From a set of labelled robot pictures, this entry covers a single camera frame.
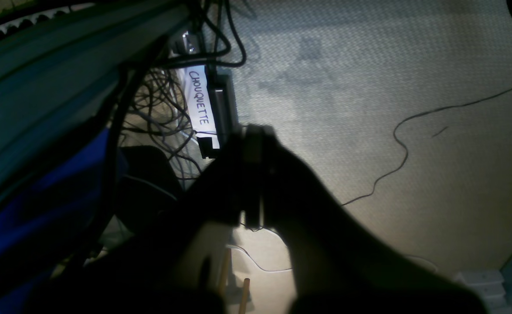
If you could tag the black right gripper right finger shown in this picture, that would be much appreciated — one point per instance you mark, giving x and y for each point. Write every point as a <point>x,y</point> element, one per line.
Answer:
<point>339,267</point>

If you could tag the white label reading Chouquette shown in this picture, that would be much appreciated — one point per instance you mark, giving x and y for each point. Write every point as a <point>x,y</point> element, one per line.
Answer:
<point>193,80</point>

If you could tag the blue plastic part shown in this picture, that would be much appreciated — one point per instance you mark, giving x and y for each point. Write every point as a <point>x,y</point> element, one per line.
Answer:
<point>39,222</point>

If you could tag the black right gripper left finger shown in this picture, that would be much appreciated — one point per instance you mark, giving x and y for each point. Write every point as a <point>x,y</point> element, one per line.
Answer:
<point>175,265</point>

